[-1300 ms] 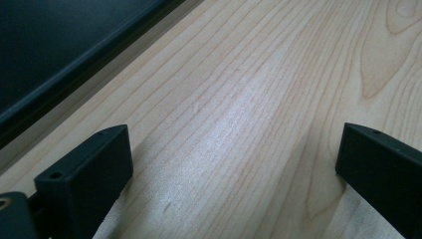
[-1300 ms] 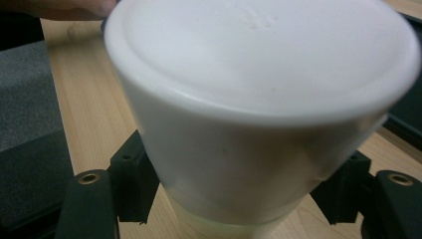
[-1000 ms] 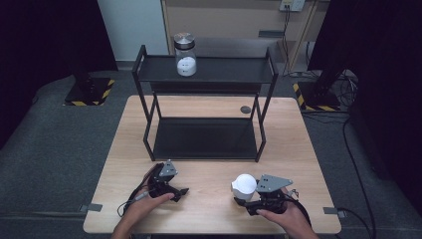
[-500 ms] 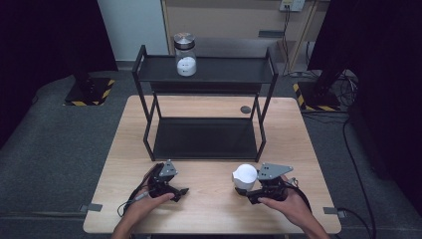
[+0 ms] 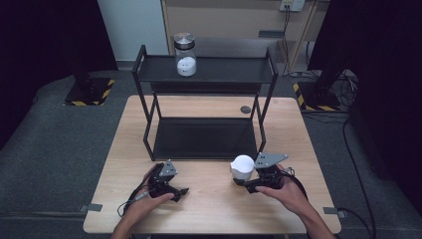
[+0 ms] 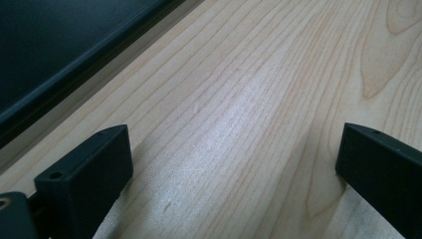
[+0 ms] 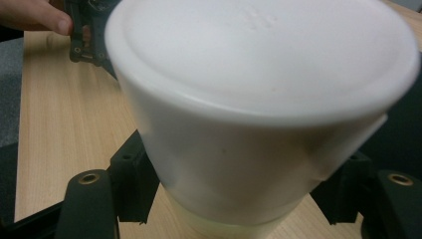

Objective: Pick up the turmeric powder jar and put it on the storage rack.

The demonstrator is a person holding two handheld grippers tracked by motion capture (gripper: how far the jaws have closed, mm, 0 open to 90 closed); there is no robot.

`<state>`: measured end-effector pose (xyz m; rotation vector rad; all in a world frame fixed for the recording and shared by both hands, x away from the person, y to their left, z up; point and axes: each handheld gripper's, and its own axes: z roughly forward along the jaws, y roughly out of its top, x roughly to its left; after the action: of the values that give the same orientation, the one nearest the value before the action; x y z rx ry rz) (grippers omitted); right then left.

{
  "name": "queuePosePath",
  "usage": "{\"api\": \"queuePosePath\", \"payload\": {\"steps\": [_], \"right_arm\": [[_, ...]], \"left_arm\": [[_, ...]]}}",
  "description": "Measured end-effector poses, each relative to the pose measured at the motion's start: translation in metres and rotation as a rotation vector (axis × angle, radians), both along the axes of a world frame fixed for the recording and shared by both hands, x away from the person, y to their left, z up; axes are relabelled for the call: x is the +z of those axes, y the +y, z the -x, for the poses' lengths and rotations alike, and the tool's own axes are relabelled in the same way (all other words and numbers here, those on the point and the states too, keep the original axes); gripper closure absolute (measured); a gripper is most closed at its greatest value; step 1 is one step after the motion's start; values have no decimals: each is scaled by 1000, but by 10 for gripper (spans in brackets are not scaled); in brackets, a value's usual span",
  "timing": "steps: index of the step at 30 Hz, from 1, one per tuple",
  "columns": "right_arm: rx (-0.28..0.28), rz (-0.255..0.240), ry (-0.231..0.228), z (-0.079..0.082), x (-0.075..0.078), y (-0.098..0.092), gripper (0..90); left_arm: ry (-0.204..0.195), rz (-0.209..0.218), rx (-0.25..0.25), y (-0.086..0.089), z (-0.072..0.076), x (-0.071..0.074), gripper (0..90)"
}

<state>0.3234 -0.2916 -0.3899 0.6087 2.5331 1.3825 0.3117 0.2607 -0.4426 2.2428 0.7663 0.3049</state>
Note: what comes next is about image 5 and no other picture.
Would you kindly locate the glass jar with white powder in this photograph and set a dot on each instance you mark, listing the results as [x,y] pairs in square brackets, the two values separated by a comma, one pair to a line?
[185,61]

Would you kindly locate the black metal two-tier rack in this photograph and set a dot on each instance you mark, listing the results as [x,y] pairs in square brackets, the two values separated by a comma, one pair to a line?
[205,71]

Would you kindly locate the light wooden cabinet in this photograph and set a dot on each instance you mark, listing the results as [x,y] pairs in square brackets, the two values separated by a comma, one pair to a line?
[232,20]

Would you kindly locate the white cup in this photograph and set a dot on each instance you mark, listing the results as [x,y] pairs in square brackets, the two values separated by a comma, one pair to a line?
[243,166]

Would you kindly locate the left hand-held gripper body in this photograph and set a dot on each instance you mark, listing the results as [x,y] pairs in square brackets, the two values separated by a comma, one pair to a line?
[162,181]

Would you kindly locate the person's left hand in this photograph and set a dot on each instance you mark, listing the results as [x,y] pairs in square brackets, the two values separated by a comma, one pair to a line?
[146,207]

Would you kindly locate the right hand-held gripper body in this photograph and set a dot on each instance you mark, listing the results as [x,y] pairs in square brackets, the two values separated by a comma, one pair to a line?
[269,171]

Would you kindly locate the dark round table grommet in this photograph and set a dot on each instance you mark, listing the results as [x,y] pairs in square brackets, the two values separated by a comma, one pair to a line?
[245,110]

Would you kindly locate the white wall socket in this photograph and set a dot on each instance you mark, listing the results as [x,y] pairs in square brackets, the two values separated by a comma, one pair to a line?
[292,4]

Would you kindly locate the grey table clamp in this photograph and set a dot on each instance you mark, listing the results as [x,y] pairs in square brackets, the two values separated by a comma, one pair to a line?
[333,211]
[90,207]

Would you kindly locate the person's right hand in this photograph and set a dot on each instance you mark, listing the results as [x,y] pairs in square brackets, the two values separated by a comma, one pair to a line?
[288,195]

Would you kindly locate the dark curtain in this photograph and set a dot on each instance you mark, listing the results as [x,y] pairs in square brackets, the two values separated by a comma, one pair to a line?
[43,49]
[381,83]

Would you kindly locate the striped black stand base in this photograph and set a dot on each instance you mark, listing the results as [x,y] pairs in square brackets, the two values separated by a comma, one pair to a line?
[315,98]
[89,93]

